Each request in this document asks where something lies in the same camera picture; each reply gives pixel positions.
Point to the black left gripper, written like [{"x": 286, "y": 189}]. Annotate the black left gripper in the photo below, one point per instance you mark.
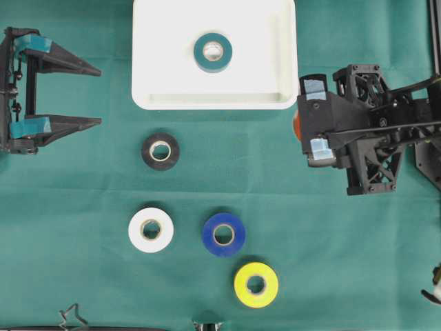
[{"x": 41, "y": 55}]

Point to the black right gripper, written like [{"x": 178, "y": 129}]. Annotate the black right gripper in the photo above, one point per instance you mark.
[{"x": 382, "y": 122}]

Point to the red tape roll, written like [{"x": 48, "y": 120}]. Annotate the red tape roll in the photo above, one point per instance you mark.
[{"x": 296, "y": 126}]

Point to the teal green tape roll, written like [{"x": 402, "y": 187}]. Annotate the teal green tape roll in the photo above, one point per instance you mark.
[{"x": 212, "y": 52}]

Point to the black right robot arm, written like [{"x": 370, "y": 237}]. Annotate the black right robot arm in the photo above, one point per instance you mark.
[{"x": 431, "y": 170}]

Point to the black tape roll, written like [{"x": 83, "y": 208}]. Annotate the black tape roll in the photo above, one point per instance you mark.
[{"x": 160, "y": 139}]

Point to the white plastic case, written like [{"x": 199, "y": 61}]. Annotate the white plastic case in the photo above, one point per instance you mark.
[{"x": 263, "y": 71}]

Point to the yellow tape roll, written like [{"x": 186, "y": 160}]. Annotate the yellow tape roll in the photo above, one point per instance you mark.
[{"x": 270, "y": 289}]

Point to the blue tape roll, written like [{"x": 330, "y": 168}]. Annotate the blue tape roll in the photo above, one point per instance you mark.
[{"x": 238, "y": 234}]

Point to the white tape roll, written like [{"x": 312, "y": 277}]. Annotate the white tape roll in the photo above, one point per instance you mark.
[{"x": 140, "y": 220}]

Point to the white black object right edge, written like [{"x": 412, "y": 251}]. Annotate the white black object right edge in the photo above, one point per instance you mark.
[{"x": 434, "y": 296}]

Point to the green table cloth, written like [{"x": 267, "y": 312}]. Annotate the green table cloth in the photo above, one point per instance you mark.
[{"x": 342, "y": 262}]

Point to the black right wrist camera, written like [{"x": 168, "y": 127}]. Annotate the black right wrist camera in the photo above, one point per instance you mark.
[{"x": 320, "y": 113}]

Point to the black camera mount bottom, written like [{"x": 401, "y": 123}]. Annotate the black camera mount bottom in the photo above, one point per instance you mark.
[{"x": 208, "y": 325}]

